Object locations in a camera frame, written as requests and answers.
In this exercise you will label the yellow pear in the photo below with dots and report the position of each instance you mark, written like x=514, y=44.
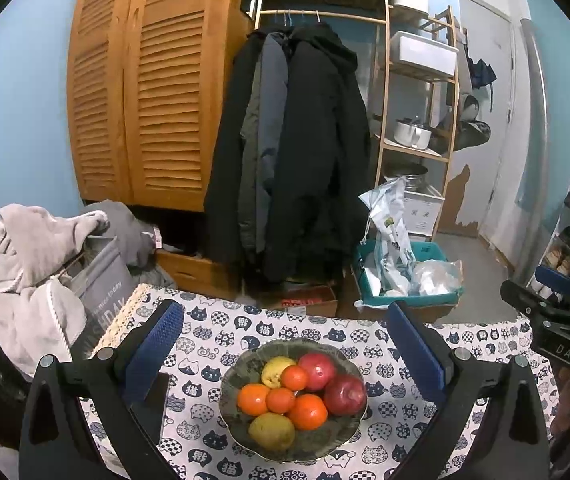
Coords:
x=271, y=431

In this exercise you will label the cat print tablecloth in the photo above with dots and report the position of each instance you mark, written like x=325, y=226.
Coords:
x=275, y=330

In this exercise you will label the clear plastic bag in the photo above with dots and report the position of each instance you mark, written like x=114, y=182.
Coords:
x=435, y=277

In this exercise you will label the teal plastic basket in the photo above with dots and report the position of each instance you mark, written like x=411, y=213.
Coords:
x=405, y=301

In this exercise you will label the wooden louvered wardrobe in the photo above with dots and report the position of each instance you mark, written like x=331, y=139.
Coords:
x=165, y=85

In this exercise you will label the large orange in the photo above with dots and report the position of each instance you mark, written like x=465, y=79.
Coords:
x=309, y=412

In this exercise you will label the grey vertical pipe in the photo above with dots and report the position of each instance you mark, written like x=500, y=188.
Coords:
x=540, y=135

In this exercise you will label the brown cardboard box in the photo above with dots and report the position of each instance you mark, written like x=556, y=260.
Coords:
x=415, y=312

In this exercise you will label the wooden clothes rail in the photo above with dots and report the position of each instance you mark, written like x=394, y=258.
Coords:
x=345, y=16

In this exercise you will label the white door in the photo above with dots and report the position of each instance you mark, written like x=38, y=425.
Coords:
x=490, y=110

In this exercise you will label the red apple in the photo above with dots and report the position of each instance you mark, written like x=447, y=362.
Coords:
x=347, y=395
x=317, y=371

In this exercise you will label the black hooded coat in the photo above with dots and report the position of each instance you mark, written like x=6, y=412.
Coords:
x=315, y=160

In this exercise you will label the white cooking pot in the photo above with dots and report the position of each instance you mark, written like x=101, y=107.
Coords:
x=410, y=135

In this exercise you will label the red print cardboard box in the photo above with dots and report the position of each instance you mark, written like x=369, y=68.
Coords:
x=310, y=302

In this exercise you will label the green glass bowl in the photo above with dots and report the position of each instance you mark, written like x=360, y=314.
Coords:
x=335, y=435

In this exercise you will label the dark grey hoodie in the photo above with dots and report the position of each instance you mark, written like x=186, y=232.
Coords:
x=125, y=235

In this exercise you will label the wooden shelf rack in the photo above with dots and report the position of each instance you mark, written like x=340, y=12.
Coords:
x=382, y=85

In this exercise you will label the grey jacket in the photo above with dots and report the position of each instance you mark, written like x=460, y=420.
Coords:
x=270, y=110

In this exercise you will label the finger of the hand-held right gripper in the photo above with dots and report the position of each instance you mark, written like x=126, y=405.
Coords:
x=557, y=280
x=540, y=305

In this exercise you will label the white drawer box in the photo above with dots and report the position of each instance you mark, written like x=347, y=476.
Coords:
x=420, y=215

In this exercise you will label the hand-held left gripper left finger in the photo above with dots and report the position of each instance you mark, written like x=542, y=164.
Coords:
x=152, y=345

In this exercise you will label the white patterned bag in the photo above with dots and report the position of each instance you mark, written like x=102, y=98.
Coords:
x=390, y=230

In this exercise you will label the grey laundry bag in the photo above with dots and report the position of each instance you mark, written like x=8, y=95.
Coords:
x=105, y=290

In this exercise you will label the yellow lemon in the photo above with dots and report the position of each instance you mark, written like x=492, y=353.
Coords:
x=275, y=370

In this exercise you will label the dark blue umbrella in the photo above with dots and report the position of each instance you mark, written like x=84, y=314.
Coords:
x=482, y=75

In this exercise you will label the black jacket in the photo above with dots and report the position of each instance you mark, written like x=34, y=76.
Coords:
x=225, y=160

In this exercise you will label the wooden drawer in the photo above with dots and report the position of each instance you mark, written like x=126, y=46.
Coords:
x=195, y=270

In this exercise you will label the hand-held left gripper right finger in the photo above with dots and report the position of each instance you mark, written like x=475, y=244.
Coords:
x=415, y=355

